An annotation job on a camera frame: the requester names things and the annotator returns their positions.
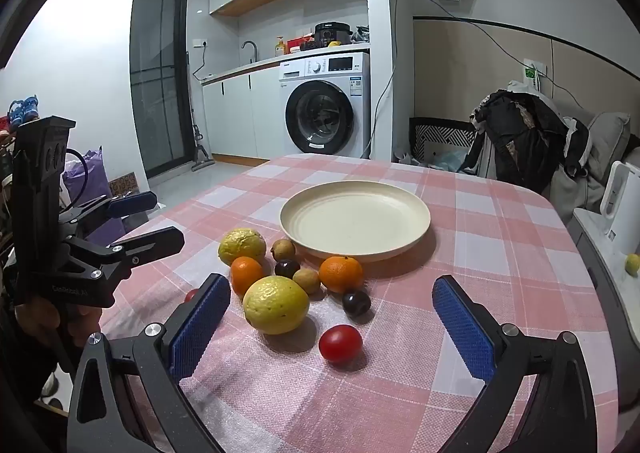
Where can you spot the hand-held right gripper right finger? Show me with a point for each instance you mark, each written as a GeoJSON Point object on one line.
{"type": "Point", "coordinates": [462, 328]}

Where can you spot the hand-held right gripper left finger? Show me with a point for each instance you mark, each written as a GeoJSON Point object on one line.
{"type": "Point", "coordinates": [200, 328]}

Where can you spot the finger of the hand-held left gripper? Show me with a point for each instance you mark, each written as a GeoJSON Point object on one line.
{"type": "Point", "coordinates": [150, 243]}
{"type": "Point", "coordinates": [132, 203]}

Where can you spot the orange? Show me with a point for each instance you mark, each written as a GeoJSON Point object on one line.
{"type": "Point", "coordinates": [341, 274]}
{"type": "Point", "coordinates": [246, 275]}

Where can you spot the large yellow fruit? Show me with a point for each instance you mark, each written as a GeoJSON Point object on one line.
{"type": "Point", "coordinates": [242, 245]}
{"type": "Point", "coordinates": [276, 304]}

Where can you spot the dark plum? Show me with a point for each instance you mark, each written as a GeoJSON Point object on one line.
{"type": "Point", "coordinates": [356, 303]}
{"type": "Point", "coordinates": [287, 268]}

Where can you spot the red tomato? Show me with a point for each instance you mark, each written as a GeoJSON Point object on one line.
{"type": "Point", "coordinates": [190, 296]}
{"type": "Point", "coordinates": [340, 344]}

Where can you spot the cream round plate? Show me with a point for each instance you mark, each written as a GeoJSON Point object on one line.
{"type": "Point", "coordinates": [350, 218]}

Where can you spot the person's left hand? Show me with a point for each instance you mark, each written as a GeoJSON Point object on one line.
{"type": "Point", "coordinates": [80, 323]}

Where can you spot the brown patterned box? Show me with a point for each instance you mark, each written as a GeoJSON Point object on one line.
{"type": "Point", "coordinates": [122, 184]}

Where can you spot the purple plastic bag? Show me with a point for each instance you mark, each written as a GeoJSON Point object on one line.
{"type": "Point", "coordinates": [87, 183]}

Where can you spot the grey stick vacuum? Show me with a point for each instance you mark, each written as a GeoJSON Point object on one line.
{"type": "Point", "coordinates": [202, 155]}

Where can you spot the pink checked tablecloth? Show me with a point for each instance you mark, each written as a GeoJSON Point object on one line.
{"type": "Point", "coordinates": [500, 243]}

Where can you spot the blue shoes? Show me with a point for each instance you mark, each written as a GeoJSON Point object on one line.
{"type": "Point", "coordinates": [22, 110]}

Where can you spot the small brown fruit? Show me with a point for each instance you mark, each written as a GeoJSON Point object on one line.
{"type": "Point", "coordinates": [306, 280]}
{"type": "Point", "coordinates": [283, 250]}

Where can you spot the dark glass door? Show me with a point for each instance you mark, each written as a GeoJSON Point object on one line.
{"type": "Point", "coordinates": [157, 83]}

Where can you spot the white base cabinets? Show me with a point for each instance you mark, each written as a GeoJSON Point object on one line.
{"type": "Point", "coordinates": [235, 118]}

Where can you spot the white side cabinet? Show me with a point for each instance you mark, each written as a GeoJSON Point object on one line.
{"type": "Point", "coordinates": [600, 253]}

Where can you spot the grey sofa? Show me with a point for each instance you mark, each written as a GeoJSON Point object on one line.
{"type": "Point", "coordinates": [575, 193]}

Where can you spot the small yellow-green fruit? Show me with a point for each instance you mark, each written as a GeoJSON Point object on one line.
{"type": "Point", "coordinates": [633, 265]}

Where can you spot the kitchen faucet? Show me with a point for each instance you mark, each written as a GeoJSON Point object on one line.
{"type": "Point", "coordinates": [252, 49]}

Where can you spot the black patterned basket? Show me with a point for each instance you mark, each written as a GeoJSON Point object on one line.
{"type": "Point", "coordinates": [440, 133]}

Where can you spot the black jacket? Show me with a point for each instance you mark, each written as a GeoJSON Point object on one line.
{"type": "Point", "coordinates": [520, 138]}

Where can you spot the white electric kettle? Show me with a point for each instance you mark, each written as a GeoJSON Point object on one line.
{"type": "Point", "coordinates": [617, 193]}

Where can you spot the yellow bottle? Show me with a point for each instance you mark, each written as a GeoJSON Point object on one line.
{"type": "Point", "coordinates": [280, 49]}

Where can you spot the white washing machine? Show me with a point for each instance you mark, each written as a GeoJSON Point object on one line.
{"type": "Point", "coordinates": [325, 83]}

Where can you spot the red box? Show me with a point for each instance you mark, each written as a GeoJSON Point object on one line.
{"type": "Point", "coordinates": [300, 44]}

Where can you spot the grey pillow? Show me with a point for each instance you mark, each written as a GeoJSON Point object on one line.
{"type": "Point", "coordinates": [607, 143]}

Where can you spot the black pressure cooker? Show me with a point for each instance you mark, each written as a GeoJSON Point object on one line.
{"type": "Point", "coordinates": [331, 35]}

